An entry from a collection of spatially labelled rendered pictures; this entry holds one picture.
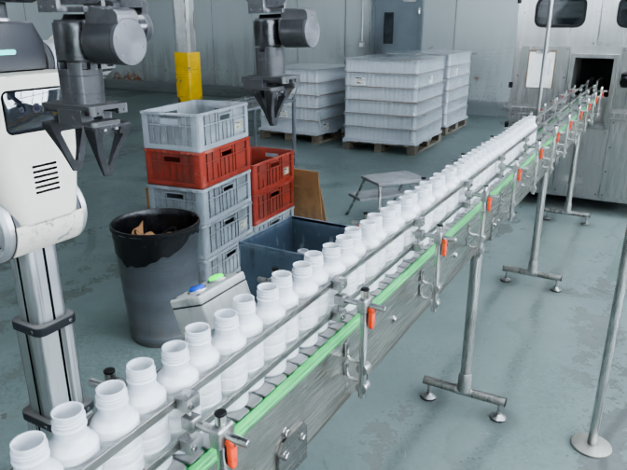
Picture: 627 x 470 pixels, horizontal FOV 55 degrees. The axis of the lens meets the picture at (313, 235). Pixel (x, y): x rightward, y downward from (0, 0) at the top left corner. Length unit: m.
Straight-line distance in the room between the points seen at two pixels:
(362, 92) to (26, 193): 6.84
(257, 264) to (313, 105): 6.64
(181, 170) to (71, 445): 2.97
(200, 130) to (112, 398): 2.84
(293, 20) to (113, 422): 0.76
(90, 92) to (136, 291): 2.32
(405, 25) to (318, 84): 3.93
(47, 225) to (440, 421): 1.86
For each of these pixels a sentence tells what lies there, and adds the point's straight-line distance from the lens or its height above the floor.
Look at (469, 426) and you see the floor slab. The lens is 2.72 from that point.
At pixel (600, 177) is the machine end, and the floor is 0.32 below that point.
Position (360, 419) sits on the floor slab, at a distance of 2.69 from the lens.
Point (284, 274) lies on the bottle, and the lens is 1.11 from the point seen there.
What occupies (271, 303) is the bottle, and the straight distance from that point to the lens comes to 1.04.
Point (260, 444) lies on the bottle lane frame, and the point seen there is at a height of 0.93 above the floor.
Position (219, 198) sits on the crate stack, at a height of 0.57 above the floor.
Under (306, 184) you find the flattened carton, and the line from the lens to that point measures 4.76.
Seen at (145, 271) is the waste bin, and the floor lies 0.44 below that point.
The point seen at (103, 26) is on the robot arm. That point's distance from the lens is 0.83.
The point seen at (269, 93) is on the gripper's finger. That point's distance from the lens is 1.21.
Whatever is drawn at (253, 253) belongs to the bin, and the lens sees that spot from 1.88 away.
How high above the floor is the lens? 1.59
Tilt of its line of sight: 19 degrees down
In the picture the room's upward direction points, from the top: straight up
